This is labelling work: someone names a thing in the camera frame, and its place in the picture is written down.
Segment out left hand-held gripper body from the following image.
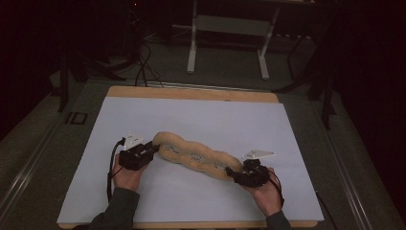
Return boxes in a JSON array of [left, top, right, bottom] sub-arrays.
[[118, 131, 154, 171]]

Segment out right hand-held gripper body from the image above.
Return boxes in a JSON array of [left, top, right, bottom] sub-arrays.
[[234, 149, 276, 189]]

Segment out beige fluffy steering wheel cover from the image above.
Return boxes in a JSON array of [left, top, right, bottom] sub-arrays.
[[151, 130, 244, 182]]

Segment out person's left hand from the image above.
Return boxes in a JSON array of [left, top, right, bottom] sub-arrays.
[[112, 153, 149, 194]]

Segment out person's right hand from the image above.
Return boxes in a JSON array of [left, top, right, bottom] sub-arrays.
[[243, 167, 284, 219]]

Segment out white table mat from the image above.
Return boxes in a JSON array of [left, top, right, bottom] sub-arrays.
[[56, 96, 325, 224]]

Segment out white metal stand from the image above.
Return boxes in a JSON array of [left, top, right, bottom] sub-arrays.
[[186, 0, 282, 81]]

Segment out black stand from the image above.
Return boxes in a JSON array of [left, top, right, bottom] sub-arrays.
[[56, 47, 128, 113], [272, 28, 338, 130]]

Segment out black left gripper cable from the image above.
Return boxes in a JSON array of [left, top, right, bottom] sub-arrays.
[[106, 137, 127, 203]]

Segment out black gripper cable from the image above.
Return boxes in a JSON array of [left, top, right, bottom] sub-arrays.
[[106, 137, 127, 203], [267, 168, 285, 209]]

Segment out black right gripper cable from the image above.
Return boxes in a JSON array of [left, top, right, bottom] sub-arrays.
[[267, 168, 285, 209]]

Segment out aluminium rail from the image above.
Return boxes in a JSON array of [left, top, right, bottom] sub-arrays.
[[0, 123, 61, 219], [314, 102, 374, 230], [145, 80, 243, 92]]

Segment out black floor cables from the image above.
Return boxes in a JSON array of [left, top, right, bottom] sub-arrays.
[[133, 39, 165, 89]]

